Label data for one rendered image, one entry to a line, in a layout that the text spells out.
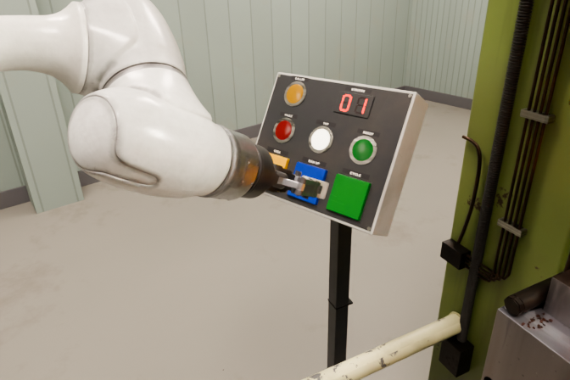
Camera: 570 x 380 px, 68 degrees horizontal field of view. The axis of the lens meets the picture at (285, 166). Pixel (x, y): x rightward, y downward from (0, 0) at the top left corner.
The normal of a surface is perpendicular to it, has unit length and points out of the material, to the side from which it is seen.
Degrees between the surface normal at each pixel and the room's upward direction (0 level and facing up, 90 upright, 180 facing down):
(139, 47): 47
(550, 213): 90
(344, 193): 60
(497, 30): 90
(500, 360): 90
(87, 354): 0
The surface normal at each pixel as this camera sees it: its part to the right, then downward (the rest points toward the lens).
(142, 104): 0.56, -0.59
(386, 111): -0.56, -0.17
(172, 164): 0.63, 0.44
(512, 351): -0.90, 0.19
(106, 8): 0.34, -0.61
